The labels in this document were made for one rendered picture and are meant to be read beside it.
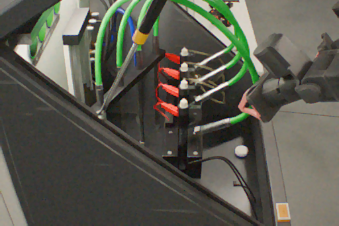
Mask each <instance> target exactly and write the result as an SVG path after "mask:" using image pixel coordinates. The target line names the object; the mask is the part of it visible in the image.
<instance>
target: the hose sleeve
mask: <svg viewBox="0 0 339 226"><path fill-rule="evenodd" d="M230 119H231V117H229V118H226V119H222V120H220V121H217V122H214V123H209V124H207V125H201V127H200V131H201V132H202V133H208V132H212V131H216V130H219V129H223V128H226V127H229V126H232V125H233V124H232V123H231V122H230Z"/></svg>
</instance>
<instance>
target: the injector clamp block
mask: <svg viewBox="0 0 339 226"><path fill-rule="evenodd" d="M170 80H174V79H170ZM178 86H179V80H175V87H176V88H177V89H178ZM199 95H201V86H196V88H195V89H192V90H190V91H189V101H193V100H194V99H195V98H196V97H197V96H199ZM177 105H178V97H177V96H175V101H174V106H176V107H177ZM193 119H196V120H197V121H198V124H196V125H194V126H192V127H191V128H189V129H187V138H186V159H185V165H186V166H187V175H188V176H189V177H190V178H201V169H202V165H203V163H202V162H198V163H196V164H193V163H191V164H188V163H190V162H192V161H197V160H201V159H203V141H202V135H196V134H195V133H194V130H195V127H198V126H201V125H202V122H201V110H199V109H190V110H189V120H190V121H191V120H193ZM162 159H164V160H165V161H167V162H168V163H169V164H171V165H173V166H175V167H176V168H177V165H179V129H178V127H177V116H175V115H174V116H173V127H165V122H164V140H163V149H162Z"/></svg>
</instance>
